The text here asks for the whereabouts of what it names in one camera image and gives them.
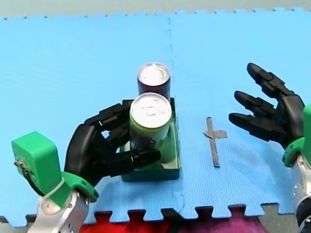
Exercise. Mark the green drink can dark band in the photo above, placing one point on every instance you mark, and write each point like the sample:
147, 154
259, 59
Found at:
150, 126

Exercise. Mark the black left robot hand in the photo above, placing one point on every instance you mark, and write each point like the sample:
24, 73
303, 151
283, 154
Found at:
102, 148

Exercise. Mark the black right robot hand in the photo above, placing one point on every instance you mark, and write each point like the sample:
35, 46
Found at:
269, 114

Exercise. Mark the dark purple drink can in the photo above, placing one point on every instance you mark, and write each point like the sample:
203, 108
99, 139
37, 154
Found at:
154, 80

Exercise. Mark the shallow green tray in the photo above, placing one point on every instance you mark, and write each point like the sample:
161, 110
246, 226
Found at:
170, 165

